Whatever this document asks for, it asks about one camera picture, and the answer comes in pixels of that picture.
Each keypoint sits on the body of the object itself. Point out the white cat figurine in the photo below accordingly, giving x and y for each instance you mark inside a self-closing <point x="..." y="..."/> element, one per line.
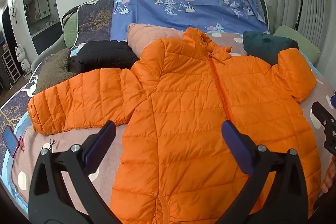
<point x="23" y="61"/>

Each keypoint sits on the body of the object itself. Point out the black puffer jacket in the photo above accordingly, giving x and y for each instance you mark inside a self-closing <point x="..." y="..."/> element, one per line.
<point x="102" y="54"/>

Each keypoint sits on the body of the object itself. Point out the grey pleated curtain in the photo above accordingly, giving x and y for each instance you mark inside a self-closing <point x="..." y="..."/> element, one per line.
<point x="315" y="3"/>

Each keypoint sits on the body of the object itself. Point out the dark teal pillow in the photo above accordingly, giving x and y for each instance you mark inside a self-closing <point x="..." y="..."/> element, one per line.
<point x="265" y="47"/>

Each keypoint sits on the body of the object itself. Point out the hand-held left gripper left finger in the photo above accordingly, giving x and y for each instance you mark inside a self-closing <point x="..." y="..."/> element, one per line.
<point x="101" y="145"/>

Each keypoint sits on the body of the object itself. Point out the blue tree-print sheet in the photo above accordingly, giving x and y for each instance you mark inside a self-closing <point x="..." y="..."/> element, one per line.
<point x="199" y="14"/>

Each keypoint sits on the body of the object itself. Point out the red-cased smartphone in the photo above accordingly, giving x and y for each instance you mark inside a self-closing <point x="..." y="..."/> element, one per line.
<point x="9" y="138"/>

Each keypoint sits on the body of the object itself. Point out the person's right forearm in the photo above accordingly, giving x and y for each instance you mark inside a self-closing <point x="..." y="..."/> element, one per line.
<point x="330" y="174"/>

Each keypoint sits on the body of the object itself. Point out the pink dotted bedsheet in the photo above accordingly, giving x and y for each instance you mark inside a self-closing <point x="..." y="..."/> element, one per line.
<point x="65" y="142"/>

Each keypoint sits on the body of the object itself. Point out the white wall ornament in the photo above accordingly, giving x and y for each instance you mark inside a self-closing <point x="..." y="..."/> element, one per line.
<point x="13" y="8"/>

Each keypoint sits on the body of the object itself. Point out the peach quilted jacket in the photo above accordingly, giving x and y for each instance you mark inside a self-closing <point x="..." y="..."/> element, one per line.
<point x="147" y="33"/>

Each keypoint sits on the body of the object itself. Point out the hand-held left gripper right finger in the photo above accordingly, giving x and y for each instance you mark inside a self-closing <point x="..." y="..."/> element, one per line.
<point x="236" y="145"/>

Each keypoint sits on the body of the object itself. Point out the light green pillow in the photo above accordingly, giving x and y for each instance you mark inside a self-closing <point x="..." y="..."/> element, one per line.
<point x="302" y="41"/>

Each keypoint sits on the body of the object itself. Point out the olive fleece garment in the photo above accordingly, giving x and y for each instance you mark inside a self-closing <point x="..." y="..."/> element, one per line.
<point x="53" y="69"/>

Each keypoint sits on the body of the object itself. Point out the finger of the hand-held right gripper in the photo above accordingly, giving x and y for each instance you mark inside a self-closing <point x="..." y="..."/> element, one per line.
<point x="321" y="112"/>

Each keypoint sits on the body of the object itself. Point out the orange puffer jacket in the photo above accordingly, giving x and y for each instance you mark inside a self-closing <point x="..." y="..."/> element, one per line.
<point x="189" y="98"/>

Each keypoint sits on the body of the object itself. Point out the dark branch-print quilt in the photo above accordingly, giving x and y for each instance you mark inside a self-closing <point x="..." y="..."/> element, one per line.
<point x="94" y="19"/>

